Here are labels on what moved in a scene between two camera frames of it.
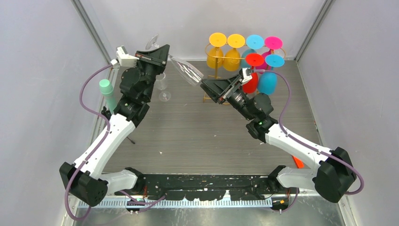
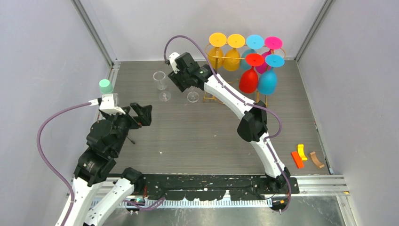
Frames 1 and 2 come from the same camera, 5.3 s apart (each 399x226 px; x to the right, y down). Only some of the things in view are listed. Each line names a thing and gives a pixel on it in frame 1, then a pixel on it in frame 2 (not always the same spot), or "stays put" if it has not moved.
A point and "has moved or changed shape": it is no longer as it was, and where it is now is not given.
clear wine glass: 187,72 has moved or changed shape
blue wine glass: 267,81 stays put
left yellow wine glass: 215,56 stays put
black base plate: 205,187 stays put
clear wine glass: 161,83 stays put
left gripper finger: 159,56 -> 144,113
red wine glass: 253,60 stays put
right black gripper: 220,86 -> 175,78
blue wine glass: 254,42 stays put
